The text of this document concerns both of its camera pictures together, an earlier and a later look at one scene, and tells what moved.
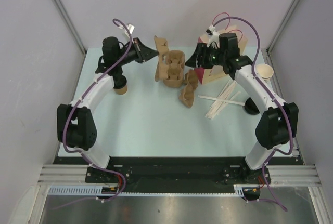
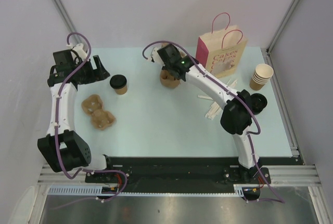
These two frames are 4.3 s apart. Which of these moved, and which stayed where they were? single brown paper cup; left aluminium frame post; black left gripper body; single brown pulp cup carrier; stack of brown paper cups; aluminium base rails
Moved: single brown pulp cup carrier; black left gripper body
Stayed: aluminium base rails; left aluminium frame post; stack of brown paper cups; single brown paper cup
